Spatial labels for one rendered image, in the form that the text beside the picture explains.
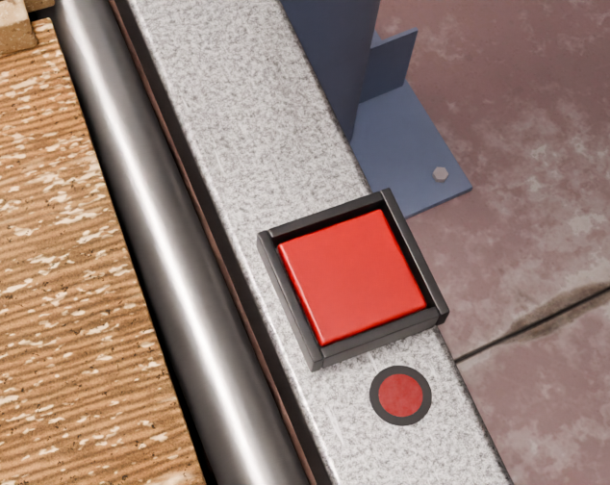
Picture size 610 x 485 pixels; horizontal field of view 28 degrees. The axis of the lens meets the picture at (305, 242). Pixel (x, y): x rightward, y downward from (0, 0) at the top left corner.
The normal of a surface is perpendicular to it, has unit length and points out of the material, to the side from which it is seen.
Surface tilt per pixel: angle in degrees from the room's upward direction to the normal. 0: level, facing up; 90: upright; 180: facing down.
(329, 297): 0
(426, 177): 0
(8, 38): 84
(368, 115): 0
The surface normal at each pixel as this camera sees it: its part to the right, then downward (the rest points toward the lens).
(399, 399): 0.07, -0.42
